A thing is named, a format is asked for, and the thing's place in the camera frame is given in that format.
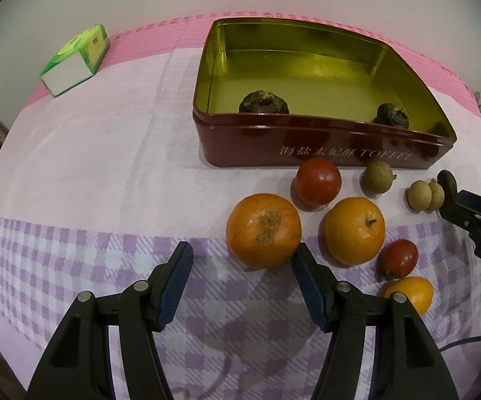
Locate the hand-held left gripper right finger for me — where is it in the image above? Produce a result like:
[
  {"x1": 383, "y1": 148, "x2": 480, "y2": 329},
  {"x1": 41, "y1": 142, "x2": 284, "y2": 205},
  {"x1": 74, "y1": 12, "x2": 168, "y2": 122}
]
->
[{"x1": 291, "y1": 242, "x2": 460, "y2": 400}]

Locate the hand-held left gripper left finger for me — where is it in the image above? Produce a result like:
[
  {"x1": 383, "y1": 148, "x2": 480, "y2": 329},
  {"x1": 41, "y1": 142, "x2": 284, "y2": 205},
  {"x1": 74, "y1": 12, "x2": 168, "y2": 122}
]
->
[{"x1": 24, "y1": 241, "x2": 195, "y2": 400}]

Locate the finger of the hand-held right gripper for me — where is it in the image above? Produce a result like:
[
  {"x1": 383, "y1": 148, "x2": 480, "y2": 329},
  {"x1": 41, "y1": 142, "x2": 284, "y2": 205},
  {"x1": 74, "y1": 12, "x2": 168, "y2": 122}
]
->
[
  {"x1": 437, "y1": 169, "x2": 460, "y2": 207},
  {"x1": 438, "y1": 190, "x2": 481, "y2": 238}
]

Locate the orange with green stem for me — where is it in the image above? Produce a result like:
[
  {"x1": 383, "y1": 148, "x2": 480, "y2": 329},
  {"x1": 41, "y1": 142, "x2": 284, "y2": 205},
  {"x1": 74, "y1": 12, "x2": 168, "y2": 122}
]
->
[{"x1": 324, "y1": 197, "x2": 386, "y2": 266}]

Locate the orange with rough brown patch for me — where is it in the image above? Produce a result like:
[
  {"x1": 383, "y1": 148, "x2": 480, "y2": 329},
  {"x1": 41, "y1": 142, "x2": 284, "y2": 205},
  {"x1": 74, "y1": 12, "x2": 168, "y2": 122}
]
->
[{"x1": 226, "y1": 193, "x2": 302, "y2": 269}]

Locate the yellow kumquat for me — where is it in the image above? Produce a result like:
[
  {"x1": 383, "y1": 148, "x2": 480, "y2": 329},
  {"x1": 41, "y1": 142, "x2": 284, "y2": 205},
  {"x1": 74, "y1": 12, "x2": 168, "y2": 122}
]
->
[{"x1": 382, "y1": 276, "x2": 434, "y2": 316}]

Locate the large red tomato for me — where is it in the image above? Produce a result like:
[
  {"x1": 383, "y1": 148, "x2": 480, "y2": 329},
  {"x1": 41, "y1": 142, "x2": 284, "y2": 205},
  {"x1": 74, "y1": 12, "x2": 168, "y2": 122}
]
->
[{"x1": 294, "y1": 159, "x2": 343, "y2": 207}]

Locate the red and gold tin box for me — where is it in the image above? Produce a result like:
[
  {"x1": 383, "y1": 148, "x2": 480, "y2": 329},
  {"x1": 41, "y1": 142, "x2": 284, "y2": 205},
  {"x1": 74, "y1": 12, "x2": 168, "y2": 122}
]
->
[{"x1": 193, "y1": 19, "x2": 458, "y2": 170}]

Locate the small dark dried fruit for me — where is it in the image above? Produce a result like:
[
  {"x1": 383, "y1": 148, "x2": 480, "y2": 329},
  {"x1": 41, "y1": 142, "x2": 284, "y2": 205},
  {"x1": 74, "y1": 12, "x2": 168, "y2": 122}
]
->
[{"x1": 376, "y1": 103, "x2": 410, "y2": 125}]

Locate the small red tomato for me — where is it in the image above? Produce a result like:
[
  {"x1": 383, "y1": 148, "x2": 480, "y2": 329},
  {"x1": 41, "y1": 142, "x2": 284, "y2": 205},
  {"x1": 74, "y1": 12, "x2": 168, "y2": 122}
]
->
[{"x1": 380, "y1": 239, "x2": 419, "y2": 279}]

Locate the pink purple checkered tablecloth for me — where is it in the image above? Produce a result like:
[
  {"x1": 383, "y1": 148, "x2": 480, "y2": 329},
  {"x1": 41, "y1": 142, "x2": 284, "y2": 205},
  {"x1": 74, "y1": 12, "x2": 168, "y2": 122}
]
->
[{"x1": 0, "y1": 10, "x2": 481, "y2": 400}]

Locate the large dark dried fruit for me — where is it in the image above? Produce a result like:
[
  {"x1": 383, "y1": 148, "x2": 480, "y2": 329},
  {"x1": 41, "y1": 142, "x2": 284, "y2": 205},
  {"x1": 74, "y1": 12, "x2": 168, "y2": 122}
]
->
[{"x1": 239, "y1": 90, "x2": 290, "y2": 115}]

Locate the green tissue box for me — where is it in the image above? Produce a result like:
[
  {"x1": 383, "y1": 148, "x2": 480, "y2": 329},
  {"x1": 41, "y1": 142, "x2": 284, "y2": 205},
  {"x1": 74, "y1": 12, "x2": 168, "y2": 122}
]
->
[{"x1": 39, "y1": 24, "x2": 111, "y2": 98}]

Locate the thin dark cable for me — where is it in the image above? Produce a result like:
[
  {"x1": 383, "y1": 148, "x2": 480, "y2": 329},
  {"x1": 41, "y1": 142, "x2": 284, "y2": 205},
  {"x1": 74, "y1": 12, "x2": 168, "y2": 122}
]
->
[{"x1": 438, "y1": 332, "x2": 481, "y2": 353}]

